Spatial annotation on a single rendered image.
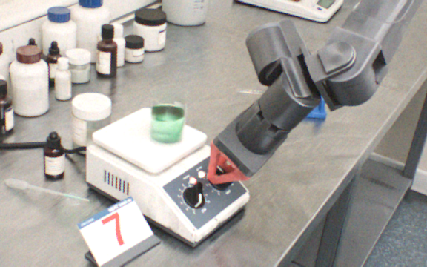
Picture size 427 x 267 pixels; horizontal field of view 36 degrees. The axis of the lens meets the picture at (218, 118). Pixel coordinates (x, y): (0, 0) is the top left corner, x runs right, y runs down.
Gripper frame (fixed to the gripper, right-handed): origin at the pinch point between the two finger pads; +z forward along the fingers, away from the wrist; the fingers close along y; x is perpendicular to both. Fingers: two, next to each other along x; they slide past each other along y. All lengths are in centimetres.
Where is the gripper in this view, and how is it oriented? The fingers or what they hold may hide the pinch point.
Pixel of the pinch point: (219, 172)
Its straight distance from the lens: 90.0
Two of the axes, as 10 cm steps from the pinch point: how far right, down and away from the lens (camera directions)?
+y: -5.0, 4.3, -7.5
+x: 7.1, 7.0, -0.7
